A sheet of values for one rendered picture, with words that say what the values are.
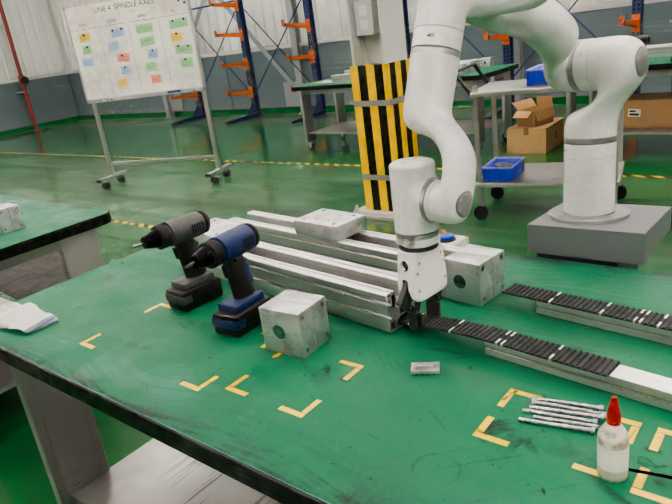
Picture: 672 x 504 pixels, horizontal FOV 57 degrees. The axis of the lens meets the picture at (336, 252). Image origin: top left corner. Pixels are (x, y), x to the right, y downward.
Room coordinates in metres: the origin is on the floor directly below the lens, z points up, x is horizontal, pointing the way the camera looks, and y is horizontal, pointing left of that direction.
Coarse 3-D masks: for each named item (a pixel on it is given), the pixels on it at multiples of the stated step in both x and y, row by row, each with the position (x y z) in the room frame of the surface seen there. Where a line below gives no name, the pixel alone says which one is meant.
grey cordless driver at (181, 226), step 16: (160, 224) 1.38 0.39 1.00; (176, 224) 1.39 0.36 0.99; (192, 224) 1.41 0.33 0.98; (208, 224) 1.44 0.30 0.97; (144, 240) 1.34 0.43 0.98; (160, 240) 1.35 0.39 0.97; (176, 240) 1.37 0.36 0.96; (192, 240) 1.42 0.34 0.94; (176, 256) 1.40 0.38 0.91; (192, 272) 1.40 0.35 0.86; (208, 272) 1.43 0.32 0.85; (176, 288) 1.39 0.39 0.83; (192, 288) 1.38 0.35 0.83; (208, 288) 1.40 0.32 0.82; (176, 304) 1.37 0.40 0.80; (192, 304) 1.37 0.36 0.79
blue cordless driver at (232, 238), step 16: (240, 224) 1.29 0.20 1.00; (208, 240) 1.21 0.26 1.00; (224, 240) 1.21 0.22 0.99; (240, 240) 1.23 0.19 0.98; (256, 240) 1.28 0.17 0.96; (192, 256) 1.17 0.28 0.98; (208, 256) 1.17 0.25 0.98; (224, 256) 1.19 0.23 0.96; (240, 256) 1.24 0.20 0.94; (224, 272) 1.22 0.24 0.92; (240, 272) 1.23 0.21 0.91; (240, 288) 1.23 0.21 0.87; (224, 304) 1.22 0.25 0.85; (240, 304) 1.21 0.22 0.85; (256, 304) 1.24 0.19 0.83; (224, 320) 1.19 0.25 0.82; (240, 320) 1.19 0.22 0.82; (256, 320) 1.22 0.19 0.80; (240, 336) 1.18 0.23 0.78
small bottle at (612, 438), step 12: (612, 396) 0.64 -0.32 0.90; (612, 408) 0.64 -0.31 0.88; (612, 420) 0.64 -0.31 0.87; (600, 432) 0.64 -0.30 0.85; (612, 432) 0.63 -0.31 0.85; (624, 432) 0.63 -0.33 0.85; (600, 444) 0.64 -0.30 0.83; (612, 444) 0.63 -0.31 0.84; (624, 444) 0.63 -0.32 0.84; (600, 456) 0.64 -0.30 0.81; (612, 456) 0.63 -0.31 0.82; (624, 456) 0.63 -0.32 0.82; (600, 468) 0.64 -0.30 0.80; (612, 468) 0.63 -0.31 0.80; (624, 468) 0.63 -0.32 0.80; (612, 480) 0.63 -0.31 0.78; (624, 480) 0.63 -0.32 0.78
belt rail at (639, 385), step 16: (496, 352) 0.96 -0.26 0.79; (512, 352) 0.94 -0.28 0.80; (544, 368) 0.90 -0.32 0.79; (560, 368) 0.88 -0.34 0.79; (624, 368) 0.83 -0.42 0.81; (592, 384) 0.84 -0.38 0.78; (608, 384) 0.82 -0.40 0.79; (624, 384) 0.80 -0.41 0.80; (640, 384) 0.78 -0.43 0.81; (656, 384) 0.78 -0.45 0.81; (640, 400) 0.78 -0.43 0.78; (656, 400) 0.77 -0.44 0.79
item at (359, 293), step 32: (256, 256) 1.45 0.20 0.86; (288, 256) 1.44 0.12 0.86; (320, 256) 1.38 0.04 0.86; (256, 288) 1.43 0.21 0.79; (288, 288) 1.34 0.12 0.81; (320, 288) 1.25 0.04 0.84; (352, 288) 1.18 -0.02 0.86; (384, 288) 1.14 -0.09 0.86; (352, 320) 1.19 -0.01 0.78; (384, 320) 1.12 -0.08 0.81
